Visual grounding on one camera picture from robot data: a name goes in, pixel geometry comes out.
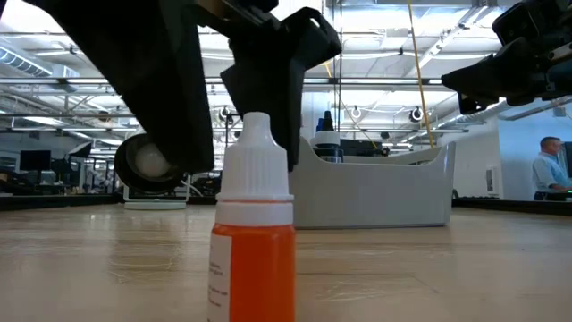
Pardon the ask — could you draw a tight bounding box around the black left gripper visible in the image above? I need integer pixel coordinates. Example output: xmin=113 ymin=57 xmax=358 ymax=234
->
xmin=26 ymin=0 xmax=343 ymax=174

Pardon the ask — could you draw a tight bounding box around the black aluminium table frame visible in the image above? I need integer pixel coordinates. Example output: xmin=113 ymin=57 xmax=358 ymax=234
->
xmin=0 ymin=192 xmax=572 ymax=217

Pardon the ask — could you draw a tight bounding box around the black computer monitor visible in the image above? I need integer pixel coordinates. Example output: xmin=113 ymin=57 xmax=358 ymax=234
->
xmin=19 ymin=149 xmax=53 ymax=172

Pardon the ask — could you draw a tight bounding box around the grey plastic bin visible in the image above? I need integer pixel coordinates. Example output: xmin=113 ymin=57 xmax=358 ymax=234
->
xmin=289 ymin=136 xmax=457 ymax=230

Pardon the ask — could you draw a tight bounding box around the silver ceiling duct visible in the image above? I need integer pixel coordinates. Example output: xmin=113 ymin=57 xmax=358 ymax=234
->
xmin=435 ymin=96 xmax=572 ymax=131

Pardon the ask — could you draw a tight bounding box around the yellow hanging cable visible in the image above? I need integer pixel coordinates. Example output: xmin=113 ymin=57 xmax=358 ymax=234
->
xmin=407 ymin=0 xmax=435 ymax=148

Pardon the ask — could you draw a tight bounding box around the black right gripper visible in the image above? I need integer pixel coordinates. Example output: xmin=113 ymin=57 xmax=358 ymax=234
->
xmin=441 ymin=0 xmax=572 ymax=115

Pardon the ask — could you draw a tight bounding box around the white cylindrical container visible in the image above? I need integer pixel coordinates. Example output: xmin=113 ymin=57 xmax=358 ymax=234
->
xmin=114 ymin=131 xmax=193 ymax=211

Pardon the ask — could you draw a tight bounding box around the small orange-red dye bottle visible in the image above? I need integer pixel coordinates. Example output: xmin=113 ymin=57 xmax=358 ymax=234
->
xmin=206 ymin=111 xmax=297 ymax=322

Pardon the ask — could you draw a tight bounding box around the person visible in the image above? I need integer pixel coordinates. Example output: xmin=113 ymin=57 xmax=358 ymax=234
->
xmin=530 ymin=136 xmax=572 ymax=201

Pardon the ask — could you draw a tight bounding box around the black mesh computer case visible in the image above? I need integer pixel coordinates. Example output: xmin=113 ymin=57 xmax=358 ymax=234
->
xmin=339 ymin=138 xmax=391 ymax=157

